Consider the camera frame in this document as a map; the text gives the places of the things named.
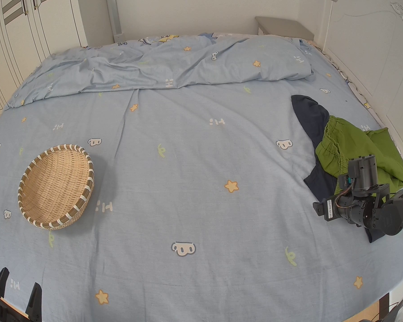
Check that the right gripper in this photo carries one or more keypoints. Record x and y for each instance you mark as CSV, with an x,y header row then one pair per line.
x,y
354,213

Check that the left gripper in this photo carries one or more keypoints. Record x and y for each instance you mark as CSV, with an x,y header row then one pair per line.
x,y
0,310

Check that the green shorts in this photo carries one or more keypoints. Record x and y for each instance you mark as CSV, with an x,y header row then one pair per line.
x,y
352,139

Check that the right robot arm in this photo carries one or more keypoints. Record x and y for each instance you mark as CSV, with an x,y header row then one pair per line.
x,y
398,213

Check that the dark blue garment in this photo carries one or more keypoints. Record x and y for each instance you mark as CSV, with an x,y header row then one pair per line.
x,y
310,116

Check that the round woven basket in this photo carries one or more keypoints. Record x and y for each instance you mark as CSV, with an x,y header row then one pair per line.
x,y
53,186

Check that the bed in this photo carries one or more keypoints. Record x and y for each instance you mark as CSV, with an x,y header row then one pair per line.
x,y
205,179

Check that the grey bedside table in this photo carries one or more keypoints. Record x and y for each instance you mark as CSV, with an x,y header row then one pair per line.
x,y
282,27

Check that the pale blue quilt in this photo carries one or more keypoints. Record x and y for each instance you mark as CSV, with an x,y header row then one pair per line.
x,y
154,65

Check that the white wardrobe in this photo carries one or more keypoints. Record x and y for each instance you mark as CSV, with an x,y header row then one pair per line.
x,y
16,29

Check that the grey wall pipe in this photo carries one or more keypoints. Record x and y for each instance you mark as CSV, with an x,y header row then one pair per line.
x,y
114,12

